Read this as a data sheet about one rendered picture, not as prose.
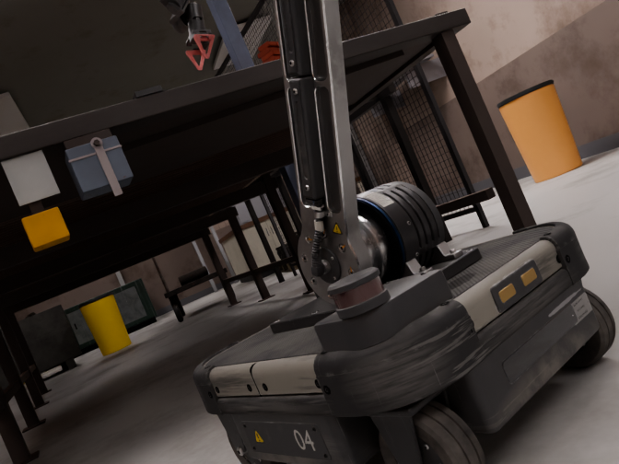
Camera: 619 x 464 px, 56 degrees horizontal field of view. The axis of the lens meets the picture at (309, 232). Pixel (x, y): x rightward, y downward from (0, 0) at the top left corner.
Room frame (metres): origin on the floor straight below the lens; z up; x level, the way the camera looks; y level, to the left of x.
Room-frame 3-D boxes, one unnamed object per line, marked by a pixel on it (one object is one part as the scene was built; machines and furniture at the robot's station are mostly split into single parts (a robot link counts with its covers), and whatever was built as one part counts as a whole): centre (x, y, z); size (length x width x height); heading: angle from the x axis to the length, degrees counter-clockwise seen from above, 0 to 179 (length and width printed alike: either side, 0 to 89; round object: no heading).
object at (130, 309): (9.74, 3.89, 0.37); 1.85 x 1.69 x 0.74; 108
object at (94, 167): (1.54, 0.45, 0.77); 0.14 x 0.11 x 0.18; 115
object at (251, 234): (9.55, 0.22, 0.42); 2.15 x 1.74 x 0.84; 108
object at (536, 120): (4.74, -2.06, 0.36); 0.47 x 0.46 x 0.73; 106
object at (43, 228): (1.47, 0.61, 0.74); 0.09 x 0.08 x 0.24; 115
